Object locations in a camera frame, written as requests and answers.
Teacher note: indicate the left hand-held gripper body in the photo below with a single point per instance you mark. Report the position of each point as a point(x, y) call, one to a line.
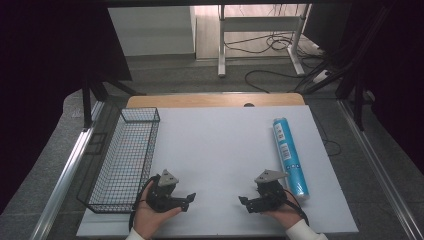
point(160, 196)

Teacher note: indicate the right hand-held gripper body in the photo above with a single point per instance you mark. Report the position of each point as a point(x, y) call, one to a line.
point(270, 196)

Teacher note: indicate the person's right hand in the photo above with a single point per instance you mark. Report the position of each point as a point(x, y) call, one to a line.
point(286, 213)

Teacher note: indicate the person's left hand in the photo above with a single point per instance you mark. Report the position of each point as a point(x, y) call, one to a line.
point(146, 218)

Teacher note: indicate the blue wrapped roll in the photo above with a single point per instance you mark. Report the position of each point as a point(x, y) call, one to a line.
point(289, 156)

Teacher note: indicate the white board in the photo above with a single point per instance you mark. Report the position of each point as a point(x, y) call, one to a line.
point(216, 146)

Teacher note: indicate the wooden table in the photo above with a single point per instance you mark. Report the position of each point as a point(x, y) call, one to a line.
point(213, 100)

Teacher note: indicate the black metal stand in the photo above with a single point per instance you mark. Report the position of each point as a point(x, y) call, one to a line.
point(91, 96)
point(358, 96)

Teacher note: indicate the white power strip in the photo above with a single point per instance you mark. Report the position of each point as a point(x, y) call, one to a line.
point(321, 76)

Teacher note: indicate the white cabinet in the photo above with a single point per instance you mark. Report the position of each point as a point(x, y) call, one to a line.
point(151, 30)

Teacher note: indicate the aluminium rail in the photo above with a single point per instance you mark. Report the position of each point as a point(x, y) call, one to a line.
point(65, 170)
point(380, 166)

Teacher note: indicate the white metal desk frame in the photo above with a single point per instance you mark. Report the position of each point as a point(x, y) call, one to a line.
point(260, 23)

